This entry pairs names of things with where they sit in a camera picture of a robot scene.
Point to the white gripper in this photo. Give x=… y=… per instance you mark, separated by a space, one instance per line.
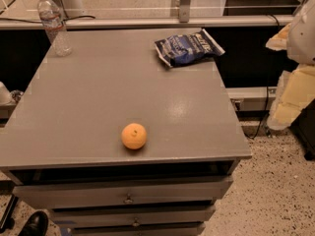
x=303 y=36

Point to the orange fruit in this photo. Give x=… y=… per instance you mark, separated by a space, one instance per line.
x=134 y=136

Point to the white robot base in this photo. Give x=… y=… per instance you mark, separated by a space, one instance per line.
x=67 y=0

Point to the blue chip bag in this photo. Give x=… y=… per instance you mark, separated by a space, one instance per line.
x=185 y=49

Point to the top grey drawer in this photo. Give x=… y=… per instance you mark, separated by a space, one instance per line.
x=121 y=193

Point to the grey drawer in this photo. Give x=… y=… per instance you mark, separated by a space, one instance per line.
x=133 y=216
x=121 y=193
x=170 y=229

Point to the middle grey drawer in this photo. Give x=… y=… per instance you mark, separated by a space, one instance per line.
x=133 y=216

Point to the bottom grey drawer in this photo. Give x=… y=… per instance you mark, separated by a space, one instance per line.
x=170 y=229

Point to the clear plastic water bottle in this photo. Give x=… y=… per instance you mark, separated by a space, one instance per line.
x=52 y=21

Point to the grey drawer cabinet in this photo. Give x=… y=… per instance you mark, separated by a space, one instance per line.
x=67 y=127

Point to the white object at left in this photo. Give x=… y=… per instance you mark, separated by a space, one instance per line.
x=5 y=96

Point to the black shoe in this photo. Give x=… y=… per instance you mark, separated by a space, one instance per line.
x=36 y=225

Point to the metal frame rail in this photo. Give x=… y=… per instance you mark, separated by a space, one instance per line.
x=226 y=21

